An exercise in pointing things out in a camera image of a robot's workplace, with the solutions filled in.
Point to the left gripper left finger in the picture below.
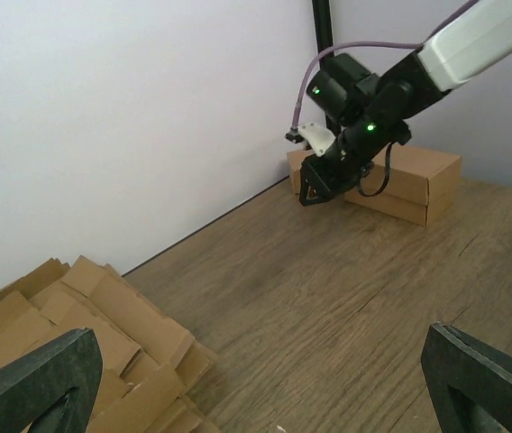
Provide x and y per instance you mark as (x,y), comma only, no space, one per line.
(54,387)

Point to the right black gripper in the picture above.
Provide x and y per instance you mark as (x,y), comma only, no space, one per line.
(343,166)

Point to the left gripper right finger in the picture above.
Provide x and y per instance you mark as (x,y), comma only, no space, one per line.
(469,382)

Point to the cardboard box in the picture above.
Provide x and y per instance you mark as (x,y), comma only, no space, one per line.
(295,159)
(422,185)

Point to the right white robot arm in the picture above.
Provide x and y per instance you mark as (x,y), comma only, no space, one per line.
(348,114)

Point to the stack of flat cardboard blanks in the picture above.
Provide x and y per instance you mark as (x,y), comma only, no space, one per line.
(150,361)

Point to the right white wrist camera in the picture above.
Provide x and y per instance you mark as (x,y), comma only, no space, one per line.
(316,136)

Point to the black frame post right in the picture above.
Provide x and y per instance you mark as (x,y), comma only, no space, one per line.
(324,39)

